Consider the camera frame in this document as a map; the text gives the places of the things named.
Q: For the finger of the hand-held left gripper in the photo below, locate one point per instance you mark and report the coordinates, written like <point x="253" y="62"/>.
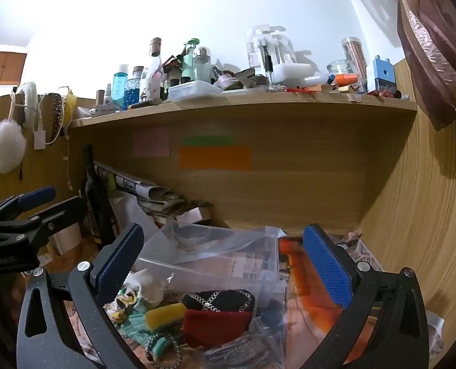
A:
<point x="38" y="195"/>
<point x="59" y="213"/>

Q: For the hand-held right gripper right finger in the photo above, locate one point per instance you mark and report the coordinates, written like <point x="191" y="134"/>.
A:
<point x="326" y="265"/>

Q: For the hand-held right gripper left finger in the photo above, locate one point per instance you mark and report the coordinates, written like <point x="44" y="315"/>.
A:
<point x="116" y="261"/>

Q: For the yellow sponge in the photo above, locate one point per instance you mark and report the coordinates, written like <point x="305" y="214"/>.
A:
<point x="162" y="315"/>

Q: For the green cloth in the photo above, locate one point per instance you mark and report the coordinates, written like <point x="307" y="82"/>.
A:
<point x="139" y="330"/>

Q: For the clear plastic bin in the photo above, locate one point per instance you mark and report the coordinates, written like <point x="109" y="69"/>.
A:
<point x="212" y="269"/>

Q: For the red cloth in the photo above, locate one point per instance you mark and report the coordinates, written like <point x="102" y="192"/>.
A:
<point x="212" y="326"/>

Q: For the orange plastic bag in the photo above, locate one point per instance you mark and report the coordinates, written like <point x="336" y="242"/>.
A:
<point x="308" y="276"/>

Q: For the dark wine bottle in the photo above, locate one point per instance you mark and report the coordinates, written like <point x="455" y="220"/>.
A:
<point x="91" y="192"/>

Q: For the white cloth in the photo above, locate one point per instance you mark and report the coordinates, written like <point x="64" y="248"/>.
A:
<point x="149" y="284"/>

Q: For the yellow patterned cloth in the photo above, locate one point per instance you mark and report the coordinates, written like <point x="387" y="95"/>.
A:
<point x="122" y="301"/>

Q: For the crumpled printed paper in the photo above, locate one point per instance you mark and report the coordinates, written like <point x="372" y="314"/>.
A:
<point x="362" y="246"/>

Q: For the white fluffy puff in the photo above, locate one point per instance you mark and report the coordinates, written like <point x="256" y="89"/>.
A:
<point x="6" y="150"/>

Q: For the white charger plug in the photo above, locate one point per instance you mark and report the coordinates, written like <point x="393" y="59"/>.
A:
<point x="39" y="138"/>

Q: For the stack of newspapers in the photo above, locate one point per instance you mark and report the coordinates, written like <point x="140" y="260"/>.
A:
<point x="151" y="196"/>

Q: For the brown studded headband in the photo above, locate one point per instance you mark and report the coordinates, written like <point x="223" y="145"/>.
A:
<point x="57" y="115"/>

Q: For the white fluffy headband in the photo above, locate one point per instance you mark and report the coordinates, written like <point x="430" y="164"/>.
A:
<point x="30" y="100"/>

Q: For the small white cardboard box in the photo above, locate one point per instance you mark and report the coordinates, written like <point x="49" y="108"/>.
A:
<point x="201" y="214"/>

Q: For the yellow headband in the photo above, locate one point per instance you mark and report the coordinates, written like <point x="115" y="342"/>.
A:
<point x="70" y="103"/>

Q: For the white tube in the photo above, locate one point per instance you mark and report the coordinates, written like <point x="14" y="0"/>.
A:
<point x="105" y="110"/>

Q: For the cardboard tube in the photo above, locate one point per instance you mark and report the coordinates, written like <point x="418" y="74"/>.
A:
<point x="99" y="98"/>

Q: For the pink sticky note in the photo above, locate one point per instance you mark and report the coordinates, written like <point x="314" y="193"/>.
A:
<point x="151" y="141"/>

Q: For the small white spray bottle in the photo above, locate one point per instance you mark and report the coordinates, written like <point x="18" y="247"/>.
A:
<point x="108" y="94"/>

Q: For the blue liquid bottle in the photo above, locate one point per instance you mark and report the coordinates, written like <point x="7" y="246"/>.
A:
<point x="119" y="84"/>

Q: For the black marker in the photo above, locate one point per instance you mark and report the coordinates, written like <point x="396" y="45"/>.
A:
<point x="145" y="103"/>

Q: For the orange sticky note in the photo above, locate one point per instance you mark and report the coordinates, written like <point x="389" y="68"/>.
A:
<point x="215" y="157"/>

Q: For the blue bead jar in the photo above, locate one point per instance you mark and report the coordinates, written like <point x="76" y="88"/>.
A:
<point x="134" y="88"/>

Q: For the green sticky note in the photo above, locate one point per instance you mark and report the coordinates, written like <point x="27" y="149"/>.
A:
<point x="207" y="140"/>

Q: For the clear glass bottle foil top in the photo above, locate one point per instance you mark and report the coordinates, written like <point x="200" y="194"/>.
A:
<point x="155" y="69"/>

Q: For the red plastic ties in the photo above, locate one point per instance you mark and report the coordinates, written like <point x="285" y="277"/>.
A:
<point x="301" y="90"/>

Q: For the wooden shelf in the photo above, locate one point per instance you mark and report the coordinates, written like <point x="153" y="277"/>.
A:
<point x="243" y="103"/>

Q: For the flat clear plastic box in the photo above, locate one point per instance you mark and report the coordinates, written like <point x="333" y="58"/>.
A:
<point x="193" y="90"/>

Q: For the orange capped bottle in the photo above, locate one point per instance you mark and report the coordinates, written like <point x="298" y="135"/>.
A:
<point x="345" y="79"/>

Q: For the white foam box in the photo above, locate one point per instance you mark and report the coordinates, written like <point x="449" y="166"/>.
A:
<point x="291" y="73"/>

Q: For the glass jar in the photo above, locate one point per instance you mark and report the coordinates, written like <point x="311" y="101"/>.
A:
<point x="339" y="69"/>

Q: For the blue pencil sharpener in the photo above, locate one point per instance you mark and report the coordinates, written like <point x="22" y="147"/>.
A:
<point x="384" y="75"/>

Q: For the mint green pump bottle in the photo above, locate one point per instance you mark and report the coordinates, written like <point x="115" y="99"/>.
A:
<point x="189" y="61"/>

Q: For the clear bottle silver cap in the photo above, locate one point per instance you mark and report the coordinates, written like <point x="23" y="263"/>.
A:
<point x="202" y="65"/>

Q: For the tall clear pencil canister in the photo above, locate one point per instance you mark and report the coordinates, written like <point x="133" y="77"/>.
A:
<point x="354" y="57"/>

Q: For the purple spray bottle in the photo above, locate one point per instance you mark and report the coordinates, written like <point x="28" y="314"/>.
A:
<point x="222" y="77"/>

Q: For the clear blister package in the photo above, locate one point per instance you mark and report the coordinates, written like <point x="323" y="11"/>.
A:
<point x="266" y="50"/>

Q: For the pink curtain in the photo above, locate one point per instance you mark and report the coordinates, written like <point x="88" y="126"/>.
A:
<point x="424" y="38"/>

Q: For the wooden wall cabinet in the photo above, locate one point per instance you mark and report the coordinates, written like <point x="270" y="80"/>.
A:
<point x="1" y="65"/>

